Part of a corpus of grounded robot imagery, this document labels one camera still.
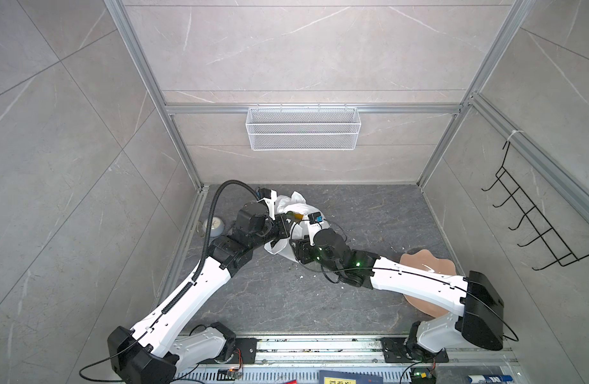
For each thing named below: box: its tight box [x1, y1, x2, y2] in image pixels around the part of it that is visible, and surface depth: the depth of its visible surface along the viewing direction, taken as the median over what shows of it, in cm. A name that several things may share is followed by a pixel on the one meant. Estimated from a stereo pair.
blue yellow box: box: [318, 369, 385, 384], surface depth 69 cm
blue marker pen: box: [467, 375, 514, 384], surface depth 69 cm
